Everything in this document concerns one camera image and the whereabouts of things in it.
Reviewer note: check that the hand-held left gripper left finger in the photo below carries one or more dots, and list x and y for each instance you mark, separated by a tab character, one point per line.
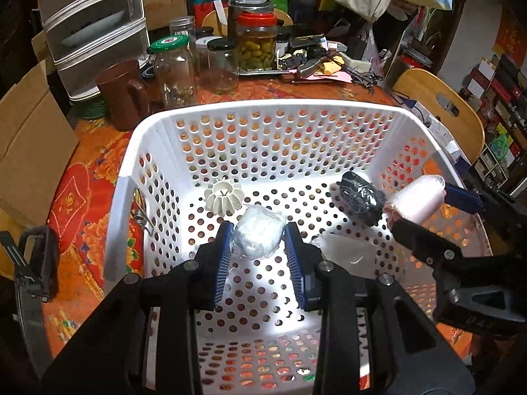
222	259

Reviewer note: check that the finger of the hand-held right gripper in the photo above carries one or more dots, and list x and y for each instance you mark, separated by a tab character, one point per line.
463	197
424	242

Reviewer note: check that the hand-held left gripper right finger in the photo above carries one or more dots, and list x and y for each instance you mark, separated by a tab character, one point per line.
294	263

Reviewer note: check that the white roll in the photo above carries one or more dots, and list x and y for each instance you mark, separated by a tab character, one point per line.
416	199

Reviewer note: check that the white plastic packet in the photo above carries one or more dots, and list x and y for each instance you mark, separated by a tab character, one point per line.
259	232

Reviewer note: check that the clear plastic bag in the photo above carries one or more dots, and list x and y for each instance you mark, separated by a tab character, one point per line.
346	251

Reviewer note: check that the white ribbed ball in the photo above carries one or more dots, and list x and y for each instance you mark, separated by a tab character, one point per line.
224	199

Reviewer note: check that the black patterned packet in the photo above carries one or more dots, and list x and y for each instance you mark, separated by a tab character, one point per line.
360	199

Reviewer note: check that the white perforated plastic basket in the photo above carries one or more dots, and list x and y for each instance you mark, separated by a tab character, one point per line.
267	144

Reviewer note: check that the white paper bag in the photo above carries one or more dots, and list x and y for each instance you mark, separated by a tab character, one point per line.
438	129

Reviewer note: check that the cluttered storage shelf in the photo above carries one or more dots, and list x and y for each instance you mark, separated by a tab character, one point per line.
502	119

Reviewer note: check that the metal spring clip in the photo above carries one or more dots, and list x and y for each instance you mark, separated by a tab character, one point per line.
142	216

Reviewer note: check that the cluttered metal tray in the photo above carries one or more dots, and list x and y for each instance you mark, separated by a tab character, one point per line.
288	75

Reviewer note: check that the green lid glass jar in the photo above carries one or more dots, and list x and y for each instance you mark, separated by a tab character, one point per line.
175	74

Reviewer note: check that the black lid glass jar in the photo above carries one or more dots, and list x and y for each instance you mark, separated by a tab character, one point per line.
222	68

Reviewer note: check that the brown mug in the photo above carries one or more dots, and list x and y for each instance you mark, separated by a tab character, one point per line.
119	94

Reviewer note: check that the green plastic basket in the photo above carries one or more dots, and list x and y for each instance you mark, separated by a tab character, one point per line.
90	109

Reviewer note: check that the large cardboard box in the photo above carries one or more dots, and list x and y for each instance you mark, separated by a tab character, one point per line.
33	140

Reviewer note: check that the silver lid glass jar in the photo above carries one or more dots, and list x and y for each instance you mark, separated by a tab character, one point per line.
183	28

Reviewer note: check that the small cardboard box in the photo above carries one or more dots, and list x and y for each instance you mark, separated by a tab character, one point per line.
164	2

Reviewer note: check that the stack of clear plastic drawers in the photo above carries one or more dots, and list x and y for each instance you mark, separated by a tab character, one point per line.
90	20

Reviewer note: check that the red wall hanging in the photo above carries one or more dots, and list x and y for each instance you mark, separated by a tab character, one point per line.
512	37

